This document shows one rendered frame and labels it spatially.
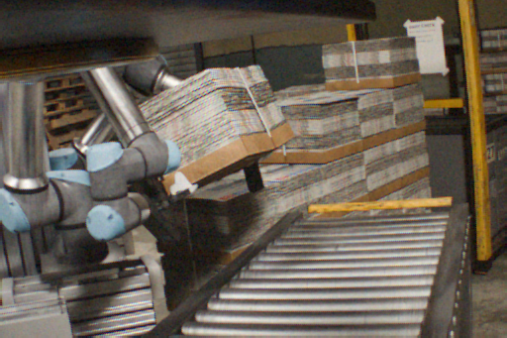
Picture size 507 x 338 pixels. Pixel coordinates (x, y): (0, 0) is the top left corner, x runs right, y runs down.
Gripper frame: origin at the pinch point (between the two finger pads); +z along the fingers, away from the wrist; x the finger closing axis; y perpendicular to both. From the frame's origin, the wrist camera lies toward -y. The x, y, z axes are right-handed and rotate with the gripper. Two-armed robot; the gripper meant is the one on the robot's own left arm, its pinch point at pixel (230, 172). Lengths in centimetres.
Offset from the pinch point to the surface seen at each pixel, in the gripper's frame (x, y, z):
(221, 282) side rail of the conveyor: 9, -20, 52
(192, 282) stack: -45, -30, -30
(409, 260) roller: 45, -34, 38
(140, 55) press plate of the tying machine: 65, 10, 155
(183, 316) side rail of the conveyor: 8, -20, 72
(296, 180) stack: -3, -14, -57
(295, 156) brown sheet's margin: -6, -7, -79
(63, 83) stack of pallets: -400, 186, -574
